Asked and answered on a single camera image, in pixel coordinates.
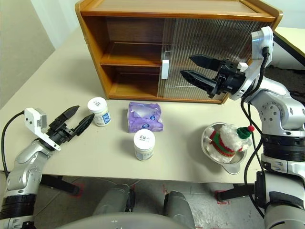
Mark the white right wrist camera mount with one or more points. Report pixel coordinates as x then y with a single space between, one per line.
259 40

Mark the white bottle with blue pattern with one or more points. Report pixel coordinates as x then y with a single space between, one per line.
97 105

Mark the grey left robot leg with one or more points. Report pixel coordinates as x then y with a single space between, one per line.
112 200

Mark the metal bowl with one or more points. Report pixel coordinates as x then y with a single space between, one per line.
232 167

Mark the wooden cabinet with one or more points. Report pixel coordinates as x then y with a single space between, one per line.
133 56

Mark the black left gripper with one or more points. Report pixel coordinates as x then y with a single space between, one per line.
59 133

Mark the grey right robot leg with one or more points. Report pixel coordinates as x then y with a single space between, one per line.
177 205

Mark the beige table with black frame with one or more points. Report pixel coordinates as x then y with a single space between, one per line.
293 38

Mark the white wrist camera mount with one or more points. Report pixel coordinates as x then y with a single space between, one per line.
32 121
259 40

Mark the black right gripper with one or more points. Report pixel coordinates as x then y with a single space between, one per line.
230 78

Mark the grey robot leg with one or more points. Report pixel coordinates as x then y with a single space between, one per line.
112 200
177 205

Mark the white bottle with plain label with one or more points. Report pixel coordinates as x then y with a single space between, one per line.
144 140

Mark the white snowman plush toy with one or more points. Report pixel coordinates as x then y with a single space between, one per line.
226 136

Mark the red floor tape mark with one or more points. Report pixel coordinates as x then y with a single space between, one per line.
221 201

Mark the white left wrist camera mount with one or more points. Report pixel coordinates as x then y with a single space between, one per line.
32 121

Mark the purple tissue pack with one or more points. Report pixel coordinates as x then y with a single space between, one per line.
143 119

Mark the ribbed glass sliding door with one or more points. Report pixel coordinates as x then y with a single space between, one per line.
169 43
240 33

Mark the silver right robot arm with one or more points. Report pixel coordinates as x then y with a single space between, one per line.
276 112

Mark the grey robot torso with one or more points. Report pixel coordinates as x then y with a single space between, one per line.
119 221

